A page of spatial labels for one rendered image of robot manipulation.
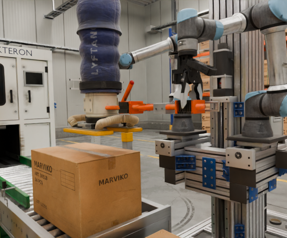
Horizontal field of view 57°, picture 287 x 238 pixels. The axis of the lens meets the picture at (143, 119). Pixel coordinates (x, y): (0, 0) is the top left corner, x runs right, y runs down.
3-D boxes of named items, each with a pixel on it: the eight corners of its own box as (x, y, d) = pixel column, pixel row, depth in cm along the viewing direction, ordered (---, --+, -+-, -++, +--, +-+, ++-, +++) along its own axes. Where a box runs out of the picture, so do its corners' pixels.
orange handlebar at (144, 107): (72, 111, 160) (72, 105, 160) (113, 109, 180) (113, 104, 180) (199, 112, 92) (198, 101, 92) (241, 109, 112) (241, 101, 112)
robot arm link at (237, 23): (244, 10, 137) (170, 29, 116) (263, 2, 127) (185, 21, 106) (249, 32, 139) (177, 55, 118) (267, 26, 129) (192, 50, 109)
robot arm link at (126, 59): (195, 44, 167) (122, 70, 162) (189, 48, 178) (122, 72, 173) (189, 27, 166) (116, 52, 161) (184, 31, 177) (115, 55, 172)
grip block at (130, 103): (117, 114, 124) (117, 101, 124) (133, 113, 131) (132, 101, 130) (128, 114, 118) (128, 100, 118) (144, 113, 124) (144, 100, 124)
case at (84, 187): (33, 210, 170) (30, 149, 168) (87, 195, 197) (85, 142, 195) (81, 245, 126) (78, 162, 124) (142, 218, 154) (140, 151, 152)
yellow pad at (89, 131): (63, 131, 146) (62, 123, 146) (79, 130, 153) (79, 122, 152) (96, 136, 121) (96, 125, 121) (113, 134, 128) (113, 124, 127)
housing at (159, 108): (152, 114, 109) (152, 103, 108) (164, 113, 113) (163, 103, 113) (164, 114, 104) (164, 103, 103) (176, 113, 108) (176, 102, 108)
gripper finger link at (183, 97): (173, 108, 99) (179, 86, 101) (185, 108, 95) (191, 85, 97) (168, 105, 97) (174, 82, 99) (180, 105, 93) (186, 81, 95)
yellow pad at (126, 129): (92, 129, 159) (92, 121, 159) (106, 128, 166) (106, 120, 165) (128, 132, 134) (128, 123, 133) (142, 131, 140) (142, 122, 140)
